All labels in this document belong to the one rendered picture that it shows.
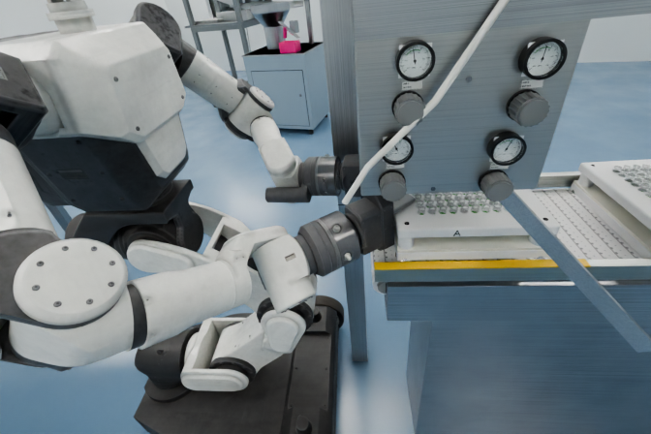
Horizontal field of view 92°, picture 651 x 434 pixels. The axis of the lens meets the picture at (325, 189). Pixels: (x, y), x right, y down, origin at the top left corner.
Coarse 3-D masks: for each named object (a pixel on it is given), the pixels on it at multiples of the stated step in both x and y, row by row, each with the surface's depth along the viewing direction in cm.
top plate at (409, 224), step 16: (528, 192) 56; (416, 208) 55; (448, 208) 54; (480, 208) 53; (544, 208) 52; (400, 224) 52; (416, 224) 51; (432, 224) 51; (448, 224) 51; (464, 224) 50; (480, 224) 50; (496, 224) 50; (512, 224) 49
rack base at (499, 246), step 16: (416, 240) 55; (432, 240) 54; (448, 240) 54; (464, 240) 54; (480, 240) 53; (496, 240) 53; (512, 240) 53; (528, 240) 52; (400, 256) 54; (416, 256) 54; (432, 256) 53; (448, 256) 53; (464, 256) 53; (480, 256) 53; (496, 256) 52; (512, 256) 52; (528, 256) 52; (544, 256) 52
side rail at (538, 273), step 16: (384, 272) 54; (400, 272) 54; (416, 272) 54; (432, 272) 53; (448, 272) 53; (464, 272) 53; (480, 272) 52; (496, 272) 52; (512, 272) 52; (528, 272) 52; (544, 272) 52; (560, 272) 51; (592, 272) 51; (608, 272) 51; (624, 272) 50; (640, 272) 50
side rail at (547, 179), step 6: (546, 174) 72; (552, 174) 72; (558, 174) 72; (564, 174) 72; (570, 174) 71; (576, 174) 71; (540, 180) 73; (546, 180) 72; (552, 180) 72; (558, 180) 72; (564, 180) 72; (570, 180) 72; (540, 186) 73; (546, 186) 73; (552, 186) 73; (558, 186) 73; (564, 186) 73; (570, 186) 73
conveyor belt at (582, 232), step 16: (544, 192) 73; (560, 192) 72; (560, 208) 68; (576, 208) 67; (560, 224) 64; (576, 224) 63; (592, 224) 63; (576, 240) 60; (592, 240) 59; (608, 240) 59; (624, 240) 59; (384, 256) 61; (576, 256) 57; (592, 256) 56; (608, 256) 56; (624, 256) 56; (640, 256) 55
